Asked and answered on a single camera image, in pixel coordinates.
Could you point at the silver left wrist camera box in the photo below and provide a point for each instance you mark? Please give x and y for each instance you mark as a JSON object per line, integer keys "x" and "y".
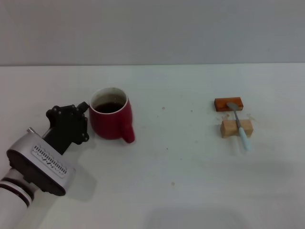
{"x": 35, "y": 167}

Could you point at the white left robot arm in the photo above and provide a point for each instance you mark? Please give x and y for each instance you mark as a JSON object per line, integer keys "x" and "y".
{"x": 12, "y": 205}

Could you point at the red ceramic cup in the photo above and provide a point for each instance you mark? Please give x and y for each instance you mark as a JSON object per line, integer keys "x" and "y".
{"x": 107, "y": 126}

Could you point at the dark brown wooden block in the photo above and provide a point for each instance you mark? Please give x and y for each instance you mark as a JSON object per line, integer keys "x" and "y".
{"x": 220, "y": 105}

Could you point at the light wooden block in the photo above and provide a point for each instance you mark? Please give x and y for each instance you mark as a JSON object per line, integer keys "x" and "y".
{"x": 227, "y": 127}

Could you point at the dark brown coffee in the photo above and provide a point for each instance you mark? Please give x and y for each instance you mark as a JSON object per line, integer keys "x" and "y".
{"x": 108, "y": 107}

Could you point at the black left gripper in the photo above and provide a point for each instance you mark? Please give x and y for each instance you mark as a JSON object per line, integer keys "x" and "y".
{"x": 68, "y": 126}

